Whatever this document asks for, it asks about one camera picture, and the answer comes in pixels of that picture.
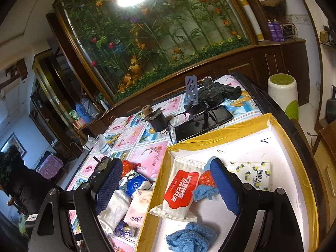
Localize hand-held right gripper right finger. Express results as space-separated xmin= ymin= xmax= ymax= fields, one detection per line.
xmin=209 ymin=158 xmax=314 ymax=252

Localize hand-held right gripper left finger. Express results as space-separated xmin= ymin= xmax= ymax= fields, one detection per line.
xmin=28 ymin=158 xmax=124 ymax=252

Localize blue tissue pack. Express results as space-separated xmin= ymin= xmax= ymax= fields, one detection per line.
xmin=119 ymin=170 xmax=154 ymax=197

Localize yellow cardboard box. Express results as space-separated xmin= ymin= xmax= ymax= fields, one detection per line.
xmin=134 ymin=113 xmax=319 ymax=252

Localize small blue cloth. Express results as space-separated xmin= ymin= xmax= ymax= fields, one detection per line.
xmin=193 ymin=156 xmax=223 ymax=202

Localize small red orange packet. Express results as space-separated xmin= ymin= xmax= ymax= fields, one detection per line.
xmin=197 ymin=170 xmax=216 ymax=189

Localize white tissue pack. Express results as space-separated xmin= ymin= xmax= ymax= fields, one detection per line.
xmin=98 ymin=189 xmax=132 ymax=235

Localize lemon print tissue pack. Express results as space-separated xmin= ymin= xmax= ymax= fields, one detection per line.
xmin=227 ymin=161 xmax=272 ymax=192

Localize red plastic bag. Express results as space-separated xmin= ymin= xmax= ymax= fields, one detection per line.
xmin=121 ymin=160 xmax=142 ymax=176

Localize pink tissue pack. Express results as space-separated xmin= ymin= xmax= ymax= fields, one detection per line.
xmin=123 ymin=189 xmax=154 ymax=226

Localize clear plastic cup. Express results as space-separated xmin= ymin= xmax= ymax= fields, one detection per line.
xmin=87 ymin=134 xmax=108 ymax=154

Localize white wipes pack red label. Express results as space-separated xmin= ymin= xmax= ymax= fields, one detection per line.
xmin=150 ymin=156 xmax=208 ymax=222

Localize purple print tissue pack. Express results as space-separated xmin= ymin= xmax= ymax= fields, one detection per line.
xmin=114 ymin=220 xmax=138 ymax=238

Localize fruit and flower printed tablecloth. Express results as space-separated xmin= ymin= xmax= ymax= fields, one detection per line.
xmin=63 ymin=75 xmax=263 ymax=252

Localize purple patterned box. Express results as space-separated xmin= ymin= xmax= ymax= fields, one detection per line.
xmin=37 ymin=154 xmax=65 ymax=180

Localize large blue cloth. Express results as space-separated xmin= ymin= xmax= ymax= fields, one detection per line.
xmin=166 ymin=222 xmax=218 ymax=252

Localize black tablet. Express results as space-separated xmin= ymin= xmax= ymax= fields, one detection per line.
xmin=175 ymin=105 xmax=234 ymax=143

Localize dark jar with cork lid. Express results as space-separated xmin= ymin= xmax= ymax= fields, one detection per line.
xmin=142 ymin=106 xmax=168 ymax=133

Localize eyeglasses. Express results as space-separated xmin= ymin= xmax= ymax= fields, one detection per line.
xmin=165 ymin=102 xmax=218 ymax=142

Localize black device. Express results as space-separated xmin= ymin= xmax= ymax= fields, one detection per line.
xmin=197 ymin=77 xmax=242 ymax=108

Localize blue phone stand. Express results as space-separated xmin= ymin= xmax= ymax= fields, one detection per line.
xmin=184 ymin=75 xmax=200 ymax=105

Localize tall wooden display cabinet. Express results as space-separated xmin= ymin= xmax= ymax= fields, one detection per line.
xmin=29 ymin=49 xmax=87 ymax=160

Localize white and green vase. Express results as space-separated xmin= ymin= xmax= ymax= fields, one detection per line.
xmin=268 ymin=73 xmax=300 ymax=121

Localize dark wooden cabinet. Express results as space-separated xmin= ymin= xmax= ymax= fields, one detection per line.
xmin=79 ymin=38 xmax=309 ymax=137

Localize glass tank with artificial flowers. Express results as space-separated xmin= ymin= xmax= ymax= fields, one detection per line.
xmin=52 ymin=0 xmax=259 ymax=104

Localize purple spray can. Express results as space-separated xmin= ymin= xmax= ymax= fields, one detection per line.
xmin=267 ymin=19 xmax=275 ymax=42
xmin=273 ymin=19 xmax=285 ymax=42

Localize rolled white poster yellow bands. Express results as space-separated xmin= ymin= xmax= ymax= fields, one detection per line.
xmin=227 ymin=0 xmax=264 ymax=42

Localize brown wooden ornament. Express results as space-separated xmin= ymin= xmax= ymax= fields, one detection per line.
xmin=260 ymin=0 xmax=286 ymax=19

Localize framed wall picture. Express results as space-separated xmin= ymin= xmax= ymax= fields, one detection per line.
xmin=0 ymin=133 xmax=27 ymax=158

